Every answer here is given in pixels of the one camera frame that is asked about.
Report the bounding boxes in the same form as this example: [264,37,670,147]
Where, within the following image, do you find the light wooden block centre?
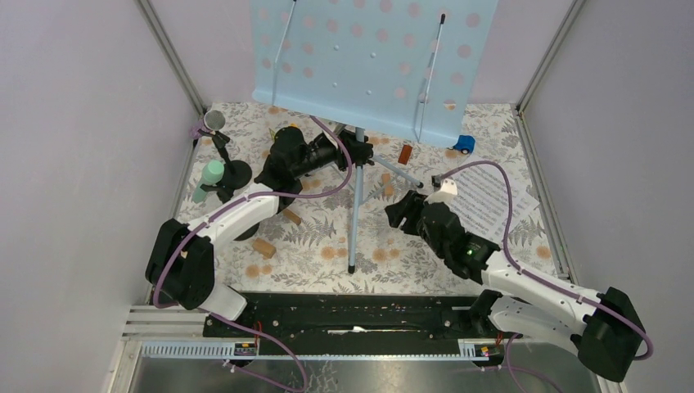
[282,209,302,226]

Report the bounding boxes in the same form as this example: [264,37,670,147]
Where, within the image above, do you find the blue toy car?
[452,135,476,155]

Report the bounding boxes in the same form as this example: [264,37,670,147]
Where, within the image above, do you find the light wooden block near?
[251,238,277,259]

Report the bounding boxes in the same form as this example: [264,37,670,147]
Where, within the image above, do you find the black microphone stand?
[210,131,252,190]
[203,183,260,246]

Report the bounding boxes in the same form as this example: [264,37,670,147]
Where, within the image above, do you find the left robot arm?
[146,126,373,337]

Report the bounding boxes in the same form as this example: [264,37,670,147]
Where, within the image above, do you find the light wooden block right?
[381,173,394,198]

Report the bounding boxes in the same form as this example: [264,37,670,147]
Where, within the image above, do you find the black microphone stand front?
[203,183,260,246]

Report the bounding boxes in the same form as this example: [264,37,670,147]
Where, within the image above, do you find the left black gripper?
[292,129,372,178]

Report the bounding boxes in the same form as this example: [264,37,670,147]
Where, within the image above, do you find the black microphone stand rear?
[210,131,252,190]

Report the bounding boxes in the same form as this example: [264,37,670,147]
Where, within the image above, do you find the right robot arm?
[385,169,655,382]

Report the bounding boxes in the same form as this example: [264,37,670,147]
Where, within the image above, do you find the sheet music page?
[487,178,539,243]
[449,165,508,239]

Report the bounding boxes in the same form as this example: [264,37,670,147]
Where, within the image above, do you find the light blue music stand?
[248,0,500,275]

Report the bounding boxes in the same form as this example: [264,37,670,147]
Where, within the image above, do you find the light wooden block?
[251,238,277,259]
[282,209,302,226]
[381,173,394,198]

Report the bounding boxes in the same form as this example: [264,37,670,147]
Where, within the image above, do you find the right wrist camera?
[425,175,457,204]

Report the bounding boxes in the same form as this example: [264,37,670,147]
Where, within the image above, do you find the dark red wooden block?
[398,144,413,165]

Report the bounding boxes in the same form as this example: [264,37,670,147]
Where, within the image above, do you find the floral tablecloth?
[176,102,568,295]

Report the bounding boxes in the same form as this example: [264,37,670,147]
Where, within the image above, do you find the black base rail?
[203,292,510,356]

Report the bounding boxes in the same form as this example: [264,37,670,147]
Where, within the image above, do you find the toy brick assembly grey base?
[273,124,305,148]

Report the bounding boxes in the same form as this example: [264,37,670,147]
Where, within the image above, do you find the green toy microphone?
[192,160,224,204]

